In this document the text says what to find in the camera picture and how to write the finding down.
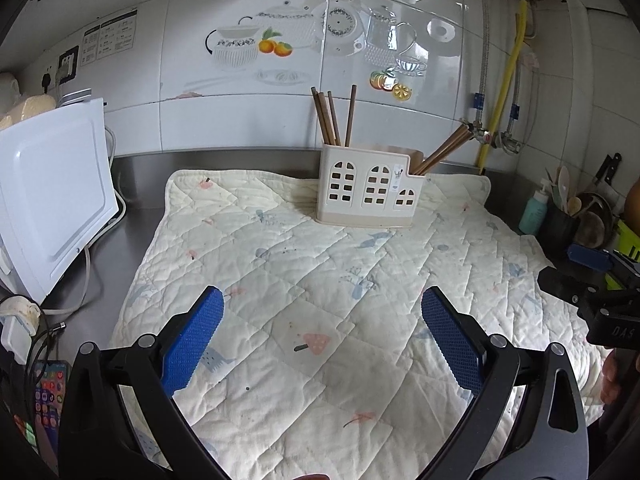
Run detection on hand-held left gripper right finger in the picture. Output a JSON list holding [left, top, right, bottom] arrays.
[[415, 286, 591, 480]]

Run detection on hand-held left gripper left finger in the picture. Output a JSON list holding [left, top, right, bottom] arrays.
[[57, 285, 231, 480]]

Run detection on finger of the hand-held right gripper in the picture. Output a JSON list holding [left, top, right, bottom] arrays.
[[537, 266, 601, 306], [567, 244, 613, 275]]

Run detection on white house-shaped utensil holder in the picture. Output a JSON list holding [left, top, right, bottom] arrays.
[[315, 143, 426, 228]]

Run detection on person's right hand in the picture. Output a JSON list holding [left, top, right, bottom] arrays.
[[601, 360, 622, 406]]

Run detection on metal pan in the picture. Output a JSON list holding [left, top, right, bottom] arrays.
[[575, 191, 615, 250]]

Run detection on black utensil pot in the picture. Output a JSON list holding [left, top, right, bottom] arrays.
[[542, 202, 581, 261]]

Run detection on green plastic rack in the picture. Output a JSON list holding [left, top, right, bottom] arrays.
[[605, 220, 640, 291]]

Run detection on teal pump bottle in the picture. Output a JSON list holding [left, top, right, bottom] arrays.
[[518, 180, 551, 236]]

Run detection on wooden cutting board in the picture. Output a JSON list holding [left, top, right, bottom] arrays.
[[625, 175, 640, 221]]

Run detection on pale spatula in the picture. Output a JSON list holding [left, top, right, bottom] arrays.
[[557, 165, 571, 211]]

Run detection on cream quilted mat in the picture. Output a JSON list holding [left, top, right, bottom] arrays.
[[107, 169, 613, 480]]

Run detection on smartphone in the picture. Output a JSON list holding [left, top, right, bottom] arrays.
[[32, 360, 71, 456]]

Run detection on metal pipe valve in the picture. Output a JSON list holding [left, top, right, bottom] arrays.
[[460, 117, 523, 153]]

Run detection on white power strip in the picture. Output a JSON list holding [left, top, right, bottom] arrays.
[[0, 294, 43, 366]]

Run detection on white microwave oven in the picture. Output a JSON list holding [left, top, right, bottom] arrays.
[[0, 97, 126, 301]]

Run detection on cream plastic bag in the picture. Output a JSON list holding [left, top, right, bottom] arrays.
[[0, 72, 58, 131]]

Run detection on black handled knife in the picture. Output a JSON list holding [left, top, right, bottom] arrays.
[[592, 152, 623, 186]]

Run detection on black charging cable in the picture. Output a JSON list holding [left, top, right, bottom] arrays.
[[30, 320, 68, 361]]

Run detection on braided metal hose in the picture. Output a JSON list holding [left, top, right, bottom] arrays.
[[470, 0, 491, 128], [507, 50, 526, 141]]

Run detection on yellow gas hose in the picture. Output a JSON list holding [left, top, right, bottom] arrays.
[[477, 0, 530, 170]]

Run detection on black wall socket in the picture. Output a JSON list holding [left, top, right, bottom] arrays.
[[57, 46, 81, 83]]

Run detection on wall notice stickers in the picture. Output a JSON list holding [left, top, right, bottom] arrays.
[[80, 8, 138, 66]]

